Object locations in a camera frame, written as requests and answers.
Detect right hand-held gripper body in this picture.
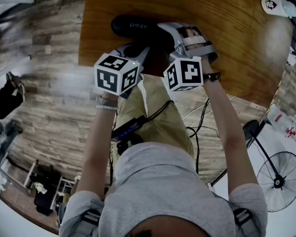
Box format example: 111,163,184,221
163,23,220,92

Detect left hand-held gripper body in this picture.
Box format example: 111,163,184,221
93,52,145,100

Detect black glasses case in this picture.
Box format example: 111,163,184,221
111,15,178,51

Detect person's left forearm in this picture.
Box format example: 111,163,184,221
76,92,119,202

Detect person's right forearm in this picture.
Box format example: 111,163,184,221
201,57,259,200

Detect person's right hand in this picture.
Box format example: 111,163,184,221
182,26,208,50

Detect grey wristband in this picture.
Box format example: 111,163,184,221
95,95,119,106

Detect brown wooden table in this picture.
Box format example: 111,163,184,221
78,0,294,109

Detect person's khaki trousers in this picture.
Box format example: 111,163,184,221
112,74,196,158

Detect black standing fan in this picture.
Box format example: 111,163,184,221
243,118,296,214

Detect white packet with red print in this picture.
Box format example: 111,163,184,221
266,104,296,146

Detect white slipper with print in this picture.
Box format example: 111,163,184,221
260,0,296,19

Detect person's grey shirt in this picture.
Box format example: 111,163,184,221
59,142,269,237

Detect black wrist strap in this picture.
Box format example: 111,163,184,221
203,72,222,83

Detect white bead bracelet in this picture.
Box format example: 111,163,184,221
95,103,119,111

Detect black recorder cable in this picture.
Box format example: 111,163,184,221
145,99,175,123

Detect black waist recorder device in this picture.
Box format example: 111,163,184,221
111,115,148,142

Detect thick black hanging cable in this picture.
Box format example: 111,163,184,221
186,99,220,175

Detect grey harness strap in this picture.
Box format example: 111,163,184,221
232,207,260,237
74,208,102,237

